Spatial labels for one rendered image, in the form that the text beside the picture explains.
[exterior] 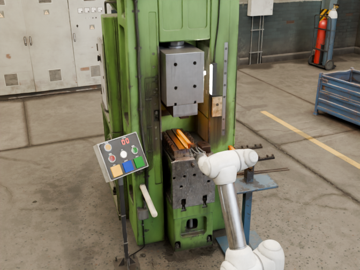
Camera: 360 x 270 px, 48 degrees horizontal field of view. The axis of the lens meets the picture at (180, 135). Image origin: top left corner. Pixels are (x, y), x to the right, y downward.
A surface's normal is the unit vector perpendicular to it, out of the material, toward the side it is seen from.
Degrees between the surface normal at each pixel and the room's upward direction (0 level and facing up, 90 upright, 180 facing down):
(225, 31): 90
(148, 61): 90
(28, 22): 90
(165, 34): 90
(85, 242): 0
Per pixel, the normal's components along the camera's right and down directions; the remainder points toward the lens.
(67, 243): -0.01, -0.92
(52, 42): 0.40, 0.36
